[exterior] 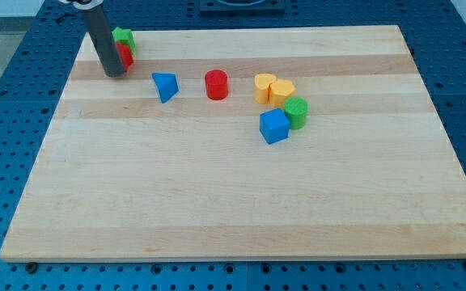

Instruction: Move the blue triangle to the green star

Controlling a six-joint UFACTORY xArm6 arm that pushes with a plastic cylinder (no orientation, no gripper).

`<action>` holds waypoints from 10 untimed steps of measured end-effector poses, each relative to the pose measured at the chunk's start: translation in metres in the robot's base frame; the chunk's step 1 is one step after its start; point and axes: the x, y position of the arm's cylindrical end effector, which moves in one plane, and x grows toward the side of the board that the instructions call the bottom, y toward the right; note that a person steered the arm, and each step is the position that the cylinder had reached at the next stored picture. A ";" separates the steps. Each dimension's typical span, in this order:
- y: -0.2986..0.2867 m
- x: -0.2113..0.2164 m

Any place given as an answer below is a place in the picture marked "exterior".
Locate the red cylinder block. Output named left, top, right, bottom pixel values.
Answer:
left=205, top=70, right=228, bottom=100

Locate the blue cube block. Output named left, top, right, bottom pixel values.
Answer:
left=259, top=108, right=290, bottom=144

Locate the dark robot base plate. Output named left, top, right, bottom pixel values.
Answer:
left=198, top=0, right=286, bottom=15

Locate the yellow pentagon block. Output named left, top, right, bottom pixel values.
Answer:
left=269, top=78, right=296, bottom=108

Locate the green cylinder block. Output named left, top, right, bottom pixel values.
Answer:
left=283, top=97, right=308, bottom=130

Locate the red block behind rod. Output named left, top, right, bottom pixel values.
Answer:
left=116, top=41, right=134, bottom=72

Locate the blue triangle block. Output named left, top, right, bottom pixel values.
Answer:
left=151, top=73, right=179, bottom=103

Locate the yellow heart block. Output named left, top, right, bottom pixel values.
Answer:
left=254, top=73, right=277, bottom=104

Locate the light wooden board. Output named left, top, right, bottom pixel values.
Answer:
left=0, top=25, right=466, bottom=263

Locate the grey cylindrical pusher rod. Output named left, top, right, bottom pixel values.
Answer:
left=76, top=0, right=125, bottom=78

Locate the green star block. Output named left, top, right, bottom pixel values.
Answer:
left=112, top=27, right=136, bottom=53

